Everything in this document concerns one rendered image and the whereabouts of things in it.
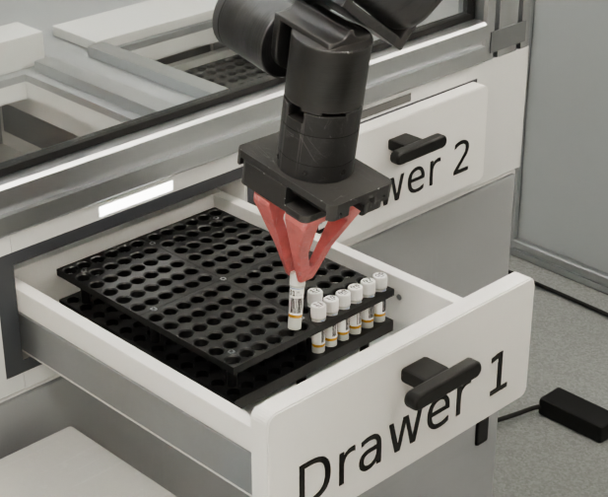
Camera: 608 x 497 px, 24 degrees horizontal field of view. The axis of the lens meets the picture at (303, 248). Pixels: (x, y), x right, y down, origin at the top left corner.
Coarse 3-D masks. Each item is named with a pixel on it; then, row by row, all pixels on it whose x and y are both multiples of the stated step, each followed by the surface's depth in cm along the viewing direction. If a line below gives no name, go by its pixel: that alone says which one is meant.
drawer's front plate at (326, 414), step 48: (528, 288) 113; (432, 336) 106; (480, 336) 110; (528, 336) 115; (336, 384) 99; (384, 384) 103; (480, 384) 112; (288, 432) 97; (336, 432) 101; (384, 432) 105; (432, 432) 110; (288, 480) 99; (336, 480) 103
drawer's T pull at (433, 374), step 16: (416, 368) 104; (432, 368) 104; (448, 368) 104; (464, 368) 104; (480, 368) 105; (416, 384) 103; (432, 384) 102; (448, 384) 102; (464, 384) 104; (416, 400) 100; (432, 400) 102
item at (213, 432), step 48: (96, 240) 127; (48, 288) 125; (432, 288) 118; (48, 336) 116; (96, 336) 112; (384, 336) 123; (96, 384) 113; (144, 384) 108; (192, 384) 105; (192, 432) 105; (240, 432) 101; (240, 480) 103
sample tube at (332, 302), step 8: (328, 296) 113; (328, 304) 113; (336, 304) 113; (328, 312) 113; (336, 312) 113; (328, 328) 114; (336, 328) 114; (328, 336) 114; (336, 336) 114; (328, 344) 114; (336, 344) 115
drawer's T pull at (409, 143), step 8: (400, 136) 143; (408, 136) 143; (416, 136) 144; (432, 136) 143; (440, 136) 143; (392, 144) 143; (400, 144) 142; (408, 144) 142; (416, 144) 141; (424, 144) 142; (432, 144) 142; (440, 144) 143; (392, 152) 140; (400, 152) 140; (408, 152) 140; (416, 152) 141; (424, 152) 142; (392, 160) 140; (400, 160) 140; (408, 160) 141
